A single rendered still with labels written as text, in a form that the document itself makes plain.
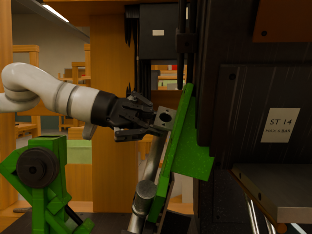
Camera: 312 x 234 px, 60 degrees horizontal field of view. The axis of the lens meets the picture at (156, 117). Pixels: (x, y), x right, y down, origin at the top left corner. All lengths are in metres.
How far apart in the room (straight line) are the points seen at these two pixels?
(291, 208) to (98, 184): 0.67
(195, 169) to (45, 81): 0.35
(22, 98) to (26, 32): 11.82
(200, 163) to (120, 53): 0.49
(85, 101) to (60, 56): 11.08
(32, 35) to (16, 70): 11.68
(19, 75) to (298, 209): 0.53
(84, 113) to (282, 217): 0.40
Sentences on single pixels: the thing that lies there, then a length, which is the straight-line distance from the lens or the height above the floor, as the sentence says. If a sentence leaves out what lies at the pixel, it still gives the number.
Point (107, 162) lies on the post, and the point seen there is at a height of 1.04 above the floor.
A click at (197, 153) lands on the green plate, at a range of 0.49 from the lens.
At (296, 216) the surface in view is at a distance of 0.34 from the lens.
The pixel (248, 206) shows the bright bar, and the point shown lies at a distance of 0.50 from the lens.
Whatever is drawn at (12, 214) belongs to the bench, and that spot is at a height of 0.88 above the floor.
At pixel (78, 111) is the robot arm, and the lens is 0.57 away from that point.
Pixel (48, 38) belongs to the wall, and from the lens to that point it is 11.97.
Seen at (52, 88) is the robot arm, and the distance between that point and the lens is 0.60.
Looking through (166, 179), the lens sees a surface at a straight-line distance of 0.48.
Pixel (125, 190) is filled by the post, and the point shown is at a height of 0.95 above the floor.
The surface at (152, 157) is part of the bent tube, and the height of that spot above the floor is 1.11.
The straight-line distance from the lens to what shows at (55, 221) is 0.59.
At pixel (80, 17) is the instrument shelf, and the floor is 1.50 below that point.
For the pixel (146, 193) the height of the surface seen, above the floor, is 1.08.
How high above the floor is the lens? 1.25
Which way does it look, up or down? 4 degrees down
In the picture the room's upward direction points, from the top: straight up
